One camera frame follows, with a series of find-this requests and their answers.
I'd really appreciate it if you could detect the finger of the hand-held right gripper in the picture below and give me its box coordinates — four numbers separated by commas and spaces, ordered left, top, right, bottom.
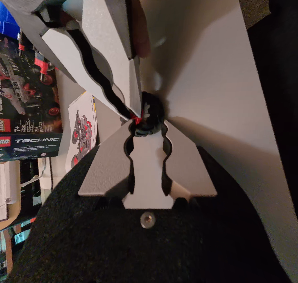
62, 0, 143, 119
41, 28, 131, 121

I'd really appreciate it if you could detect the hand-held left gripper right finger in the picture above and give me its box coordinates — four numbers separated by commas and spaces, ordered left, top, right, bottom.
161, 118, 218, 200

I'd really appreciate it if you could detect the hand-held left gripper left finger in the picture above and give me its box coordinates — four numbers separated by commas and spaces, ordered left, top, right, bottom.
78, 120, 136, 200

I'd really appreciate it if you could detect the black toy wheel red hub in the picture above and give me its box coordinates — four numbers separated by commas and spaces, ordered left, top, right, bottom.
130, 91, 166, 137

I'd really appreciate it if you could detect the white desk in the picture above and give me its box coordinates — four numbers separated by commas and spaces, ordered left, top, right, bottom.
37, 0, 298, 283

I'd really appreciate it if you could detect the blue box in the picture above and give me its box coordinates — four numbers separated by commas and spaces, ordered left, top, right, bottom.
0, 1, 21, 41

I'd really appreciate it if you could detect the white instruction booklet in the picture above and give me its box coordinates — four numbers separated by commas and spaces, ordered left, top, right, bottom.
65, 91, 99, 174

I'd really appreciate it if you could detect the dark toy set box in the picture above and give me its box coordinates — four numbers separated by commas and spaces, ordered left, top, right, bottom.
0, 32, 63, 160

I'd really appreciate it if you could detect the beige box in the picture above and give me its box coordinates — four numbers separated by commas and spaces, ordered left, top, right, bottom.
0, 161, 22, 229

